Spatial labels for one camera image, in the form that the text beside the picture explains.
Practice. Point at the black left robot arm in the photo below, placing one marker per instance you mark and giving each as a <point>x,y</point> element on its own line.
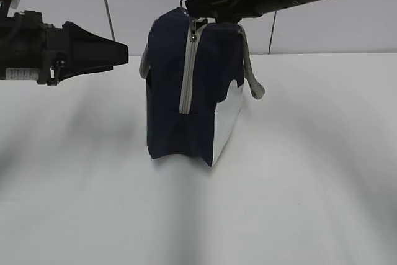
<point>35,51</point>

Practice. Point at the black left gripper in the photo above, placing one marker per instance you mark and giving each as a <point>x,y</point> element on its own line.
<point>34,51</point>

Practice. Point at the navy and white lunch bag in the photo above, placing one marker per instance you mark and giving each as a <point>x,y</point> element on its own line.
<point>195,73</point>

